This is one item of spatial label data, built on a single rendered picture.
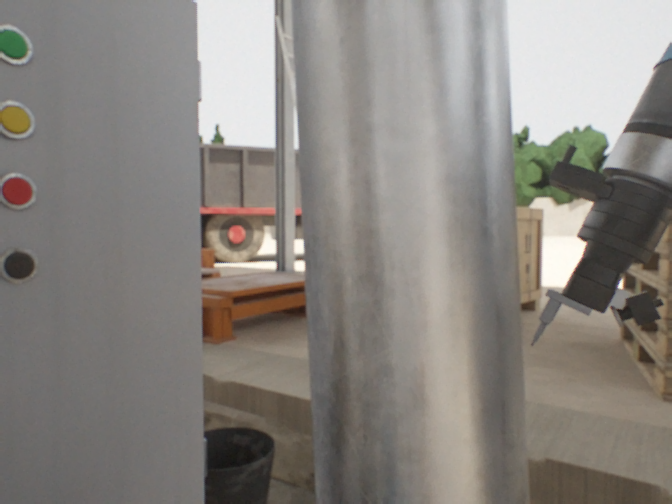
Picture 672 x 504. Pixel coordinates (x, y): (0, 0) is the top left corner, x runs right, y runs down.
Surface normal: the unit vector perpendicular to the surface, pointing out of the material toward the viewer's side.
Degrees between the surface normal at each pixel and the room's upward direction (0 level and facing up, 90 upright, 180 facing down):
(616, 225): 79
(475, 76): 87
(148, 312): 90
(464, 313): 87
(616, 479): 90
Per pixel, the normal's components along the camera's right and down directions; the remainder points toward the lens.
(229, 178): 0.39, 0.04
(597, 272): -0.28, -0.37
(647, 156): -0.61, -0.16
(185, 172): 0.83, 0.03
